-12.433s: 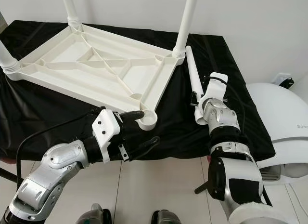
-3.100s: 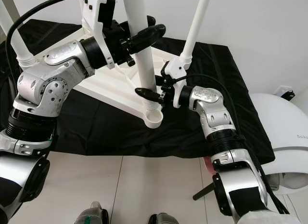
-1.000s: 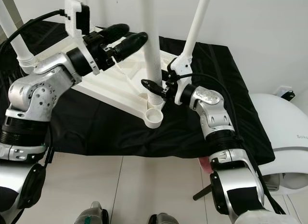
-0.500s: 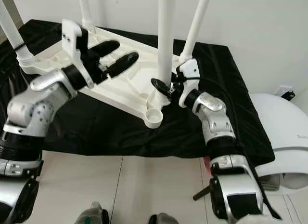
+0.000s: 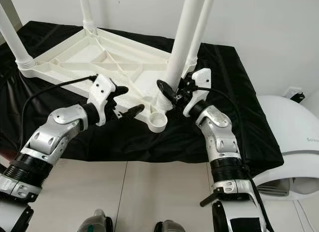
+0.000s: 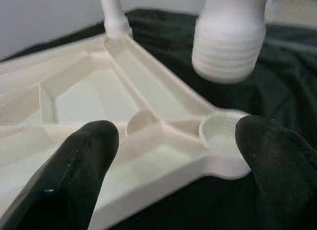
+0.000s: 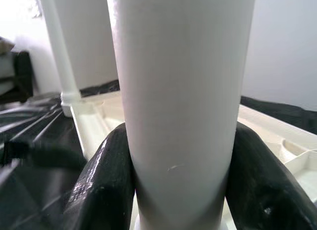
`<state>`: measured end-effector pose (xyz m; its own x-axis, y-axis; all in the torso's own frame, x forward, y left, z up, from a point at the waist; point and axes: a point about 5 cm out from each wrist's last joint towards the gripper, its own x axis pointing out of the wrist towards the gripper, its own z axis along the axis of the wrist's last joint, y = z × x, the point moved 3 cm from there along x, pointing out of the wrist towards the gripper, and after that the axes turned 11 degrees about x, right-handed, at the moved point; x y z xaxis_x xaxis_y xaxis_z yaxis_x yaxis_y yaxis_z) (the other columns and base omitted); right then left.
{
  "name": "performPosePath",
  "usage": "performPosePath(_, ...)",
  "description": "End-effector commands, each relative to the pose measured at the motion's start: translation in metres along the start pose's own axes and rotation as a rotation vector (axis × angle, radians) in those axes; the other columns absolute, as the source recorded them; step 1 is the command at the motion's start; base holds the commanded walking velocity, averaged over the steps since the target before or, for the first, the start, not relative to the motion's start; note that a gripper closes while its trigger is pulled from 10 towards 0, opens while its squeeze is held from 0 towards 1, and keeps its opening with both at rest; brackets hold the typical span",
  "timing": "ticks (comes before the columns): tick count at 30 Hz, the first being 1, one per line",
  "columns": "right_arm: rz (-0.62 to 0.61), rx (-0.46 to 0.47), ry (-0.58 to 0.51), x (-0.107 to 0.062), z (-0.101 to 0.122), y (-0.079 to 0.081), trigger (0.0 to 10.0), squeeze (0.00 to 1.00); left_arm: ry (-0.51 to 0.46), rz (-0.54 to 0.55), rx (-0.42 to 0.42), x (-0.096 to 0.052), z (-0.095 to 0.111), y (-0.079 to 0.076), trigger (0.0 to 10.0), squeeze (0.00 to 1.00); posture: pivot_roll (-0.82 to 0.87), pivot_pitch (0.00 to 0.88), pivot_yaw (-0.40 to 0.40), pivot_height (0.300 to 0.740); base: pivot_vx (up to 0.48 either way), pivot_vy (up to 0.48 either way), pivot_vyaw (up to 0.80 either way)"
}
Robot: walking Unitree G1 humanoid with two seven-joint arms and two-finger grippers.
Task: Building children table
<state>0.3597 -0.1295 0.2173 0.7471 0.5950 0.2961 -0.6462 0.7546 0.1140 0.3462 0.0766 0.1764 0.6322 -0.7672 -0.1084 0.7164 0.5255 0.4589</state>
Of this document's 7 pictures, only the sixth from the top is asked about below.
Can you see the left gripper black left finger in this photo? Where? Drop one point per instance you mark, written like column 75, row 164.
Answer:
column 67, row 183

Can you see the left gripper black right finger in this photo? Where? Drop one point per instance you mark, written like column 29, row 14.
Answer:
column 287, row 173

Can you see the white plastic children table top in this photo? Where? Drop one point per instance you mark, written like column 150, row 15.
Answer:
column 86, row 99

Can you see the white plastic table leg tube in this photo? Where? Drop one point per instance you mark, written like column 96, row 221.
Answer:
column 111, row 14
column 230, row 42

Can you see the black table cover cloth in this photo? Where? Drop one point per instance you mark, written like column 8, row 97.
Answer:
column 284, row 79

